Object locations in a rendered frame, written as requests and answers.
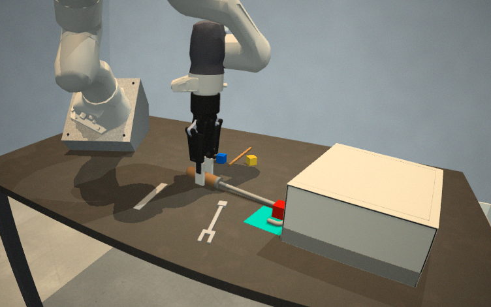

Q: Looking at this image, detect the red block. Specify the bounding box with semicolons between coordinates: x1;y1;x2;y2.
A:
272;200;285;220

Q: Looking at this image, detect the orange thin stick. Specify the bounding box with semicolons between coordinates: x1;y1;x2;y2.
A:
229;147;252;166

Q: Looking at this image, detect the blue cube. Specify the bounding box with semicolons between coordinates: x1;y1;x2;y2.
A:
216;153;227;164

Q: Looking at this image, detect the metal hook with wooden handle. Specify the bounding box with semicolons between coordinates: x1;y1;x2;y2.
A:
186;167;283;226

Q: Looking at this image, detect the yellow cube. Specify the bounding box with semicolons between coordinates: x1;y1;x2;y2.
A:
246;155;257;166

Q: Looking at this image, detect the teal flat square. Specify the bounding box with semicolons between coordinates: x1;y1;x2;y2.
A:
244;206;282;235

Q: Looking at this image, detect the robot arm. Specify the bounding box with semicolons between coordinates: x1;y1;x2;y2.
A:
54;0;271;135

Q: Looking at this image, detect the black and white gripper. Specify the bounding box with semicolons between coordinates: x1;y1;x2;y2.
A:
185;92;223;186

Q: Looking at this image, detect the pale grey flat bar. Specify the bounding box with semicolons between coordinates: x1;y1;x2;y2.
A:
134;183;168;210

